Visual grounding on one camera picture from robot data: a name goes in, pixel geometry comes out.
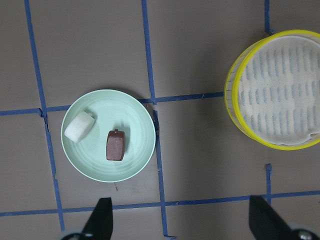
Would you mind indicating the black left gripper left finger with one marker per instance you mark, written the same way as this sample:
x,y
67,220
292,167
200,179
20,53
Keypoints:
x,y
100,223

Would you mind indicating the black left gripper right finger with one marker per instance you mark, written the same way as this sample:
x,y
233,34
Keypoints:
x,y
265,223

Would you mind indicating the brown steamed bun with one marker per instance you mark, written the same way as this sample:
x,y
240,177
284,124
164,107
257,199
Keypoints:
x,y
115,145

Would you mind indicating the white steamed bun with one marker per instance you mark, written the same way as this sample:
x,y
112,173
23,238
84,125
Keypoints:
x,y
79,127

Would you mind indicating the small yellow steamer basket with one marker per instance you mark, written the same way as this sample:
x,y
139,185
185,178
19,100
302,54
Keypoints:
x,y
272,90

